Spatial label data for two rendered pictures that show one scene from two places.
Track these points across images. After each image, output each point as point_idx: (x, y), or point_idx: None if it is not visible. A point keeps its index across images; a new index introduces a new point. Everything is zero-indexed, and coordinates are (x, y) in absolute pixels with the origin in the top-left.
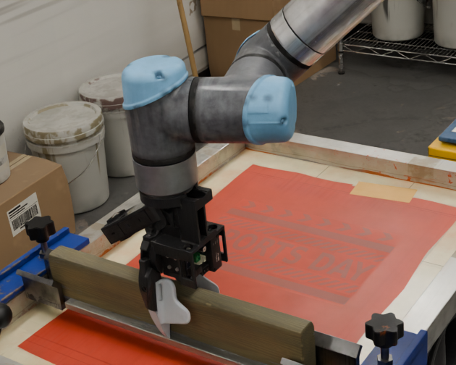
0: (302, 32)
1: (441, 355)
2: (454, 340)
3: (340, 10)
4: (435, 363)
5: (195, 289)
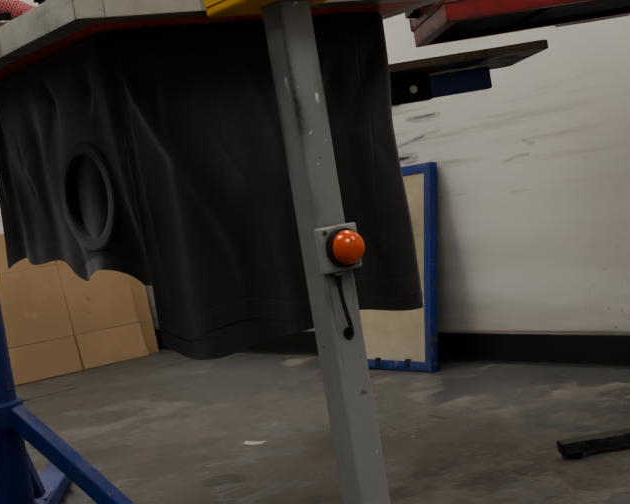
0: None
1: (91, 199)
2: (118, 208)
3: None
4: (87, 204)
5: (34, 2)
